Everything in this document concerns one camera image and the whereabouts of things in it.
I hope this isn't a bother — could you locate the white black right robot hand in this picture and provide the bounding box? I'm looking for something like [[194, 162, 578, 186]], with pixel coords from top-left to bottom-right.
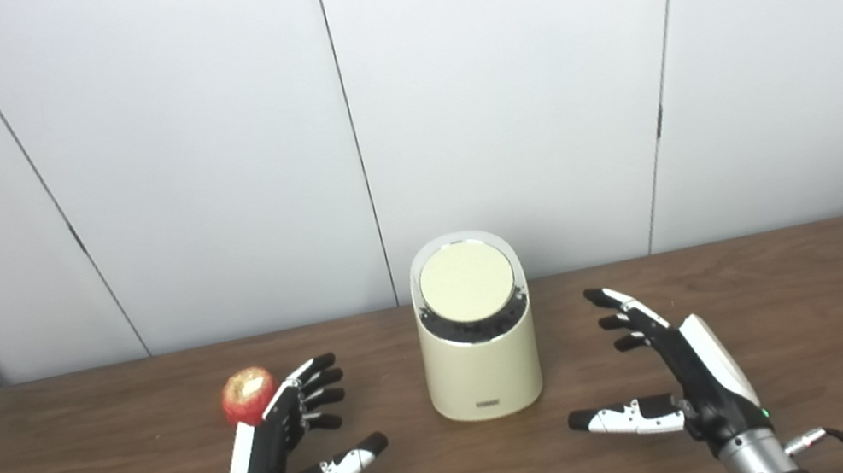
[[546, 262, 777, 473]]

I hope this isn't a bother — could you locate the cream round bin lid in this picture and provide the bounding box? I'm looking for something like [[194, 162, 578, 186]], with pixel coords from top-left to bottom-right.
[[413, 233, 523, 330]]

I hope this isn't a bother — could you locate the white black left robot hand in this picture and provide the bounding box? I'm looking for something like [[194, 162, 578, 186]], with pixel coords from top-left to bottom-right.
[[199, 345, 395, 473]]

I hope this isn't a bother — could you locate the cream-colored round bin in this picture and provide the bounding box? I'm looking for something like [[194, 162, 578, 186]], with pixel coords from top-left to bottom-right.
[[401, 221, 550, 429]]

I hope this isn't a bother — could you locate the red apple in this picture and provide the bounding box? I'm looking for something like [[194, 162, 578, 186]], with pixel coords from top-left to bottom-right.
[[217, 363, 284, 430]]

